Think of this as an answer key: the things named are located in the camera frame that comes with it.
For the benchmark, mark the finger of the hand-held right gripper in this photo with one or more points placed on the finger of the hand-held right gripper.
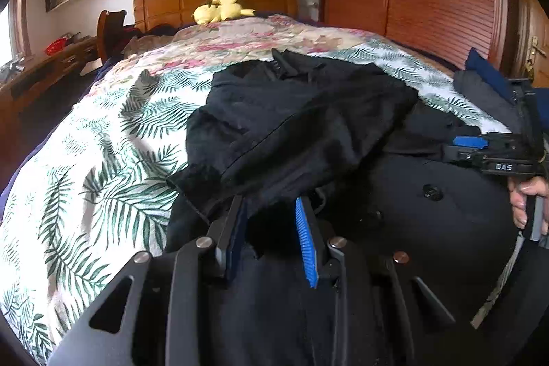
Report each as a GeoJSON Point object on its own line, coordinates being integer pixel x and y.
{"type": "Point", "coordinates": [463, 155]}
{"type": "Point", "coordinates": [469, 141]}

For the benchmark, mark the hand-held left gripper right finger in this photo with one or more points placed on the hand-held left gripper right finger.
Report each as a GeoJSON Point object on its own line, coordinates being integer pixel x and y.
{"type": "Point", "coordinates": [306, 246]}

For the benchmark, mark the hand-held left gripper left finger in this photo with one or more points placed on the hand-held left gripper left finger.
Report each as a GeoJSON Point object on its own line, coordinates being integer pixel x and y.
{"type": "Point", "coordinates": [238, 237]}

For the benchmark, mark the black double-breasted coat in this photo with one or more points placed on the black double-breasted coat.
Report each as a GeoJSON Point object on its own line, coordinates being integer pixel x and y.
{"type": "Point", "coordinates": [300, 121]}

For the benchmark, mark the dark clothes pile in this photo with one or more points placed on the dark clothes pile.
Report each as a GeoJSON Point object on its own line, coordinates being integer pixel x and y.
{"type": "Point", "coordinates": [150, 30]}

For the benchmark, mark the person's right hand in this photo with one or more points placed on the person's right hand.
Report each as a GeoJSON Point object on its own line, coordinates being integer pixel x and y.
{"type": "Point", "coordinates": [519, 203]}

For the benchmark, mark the grey garment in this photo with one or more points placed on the grey garment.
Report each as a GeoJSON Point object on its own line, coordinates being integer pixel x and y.
{"type": "Point", "coordinates": [484, 96]}

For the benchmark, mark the blue garment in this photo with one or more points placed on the blue garment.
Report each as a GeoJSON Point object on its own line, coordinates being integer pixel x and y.
{"type": "Point", "coordinates": [480, 66]}

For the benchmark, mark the wooden door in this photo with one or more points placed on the wooden door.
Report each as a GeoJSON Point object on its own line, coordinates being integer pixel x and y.
{"type": "Point", "coordinates": [538, 18]}

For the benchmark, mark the leaf print bed sheet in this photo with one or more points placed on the leaf print bed sheet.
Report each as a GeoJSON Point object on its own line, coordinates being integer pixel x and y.
{"type": "Point", "coordinates": [85, 177]}

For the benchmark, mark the floral quilt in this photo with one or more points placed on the floral quilt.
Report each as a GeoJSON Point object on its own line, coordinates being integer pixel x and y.
{"type": "Point", "coordinates": [240, 40]}

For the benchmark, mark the yellow plush toy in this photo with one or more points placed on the yellow plush toy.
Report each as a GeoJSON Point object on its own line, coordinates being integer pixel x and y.
{"type": "Point", "coordinates": [214, 11]}

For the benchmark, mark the red bowl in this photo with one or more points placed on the red bowl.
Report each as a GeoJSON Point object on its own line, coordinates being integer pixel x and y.
{"type": "Point", "coordinates": [55, 48]}

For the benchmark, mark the wooden desk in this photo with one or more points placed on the wooden desk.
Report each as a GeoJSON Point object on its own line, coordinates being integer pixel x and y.
{"type": "Point", "coordinates": [25, 78]}

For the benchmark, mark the window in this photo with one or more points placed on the window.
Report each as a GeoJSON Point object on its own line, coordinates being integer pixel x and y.
{"type": "Point", "coordinates": [19, 27]}

